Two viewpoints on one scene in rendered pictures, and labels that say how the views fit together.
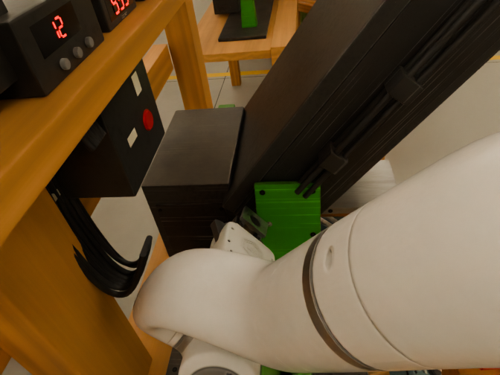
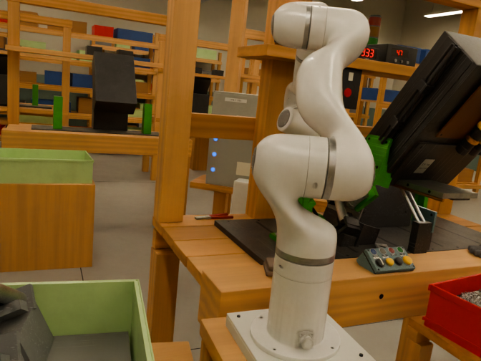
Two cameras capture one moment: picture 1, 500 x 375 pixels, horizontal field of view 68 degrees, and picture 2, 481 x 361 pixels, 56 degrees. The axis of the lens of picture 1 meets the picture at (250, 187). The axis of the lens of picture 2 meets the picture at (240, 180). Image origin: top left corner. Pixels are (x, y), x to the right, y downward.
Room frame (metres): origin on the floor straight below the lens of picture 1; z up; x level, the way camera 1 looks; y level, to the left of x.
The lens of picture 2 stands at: (-0.80, -1.05, 1.38)
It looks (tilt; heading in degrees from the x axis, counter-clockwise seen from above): 11 degrees down; 54
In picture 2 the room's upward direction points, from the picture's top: 6 degrees clockwise
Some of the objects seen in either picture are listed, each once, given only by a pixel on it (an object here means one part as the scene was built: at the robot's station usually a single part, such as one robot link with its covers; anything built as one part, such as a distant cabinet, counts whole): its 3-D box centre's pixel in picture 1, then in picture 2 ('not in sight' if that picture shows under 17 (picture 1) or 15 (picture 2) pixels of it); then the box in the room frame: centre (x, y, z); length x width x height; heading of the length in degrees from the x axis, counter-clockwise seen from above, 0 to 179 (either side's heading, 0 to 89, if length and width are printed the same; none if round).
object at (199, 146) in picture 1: (212, 196); (373, 180); (0.71, 0.10, 1.07); 0.30 x 0.18 x 0.34; 170
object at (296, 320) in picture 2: not in sight; (299, 296); (-0.17, -0.43, 0.97); 0.19 x 0.19 x 0.18
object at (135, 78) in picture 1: (102, 123); (332, 87); (0.51, 0.21, 1.42); 0.17 x 0.12 x 0.15; 170
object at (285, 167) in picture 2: not in sight; (295, 195); (-0.20, -0.41, 1.19); 0.19 x 0.12 x 0.24; 141
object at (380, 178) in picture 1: (306, 188); (414, 183); (0.64, -0.13, 1.11); 0.39 x 0.16 x 0.03; 80
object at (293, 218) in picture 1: (289, 220); (376, 165); (0.50, -0.07, 1.17); 0.13 x 0.12 x 0.20; 170
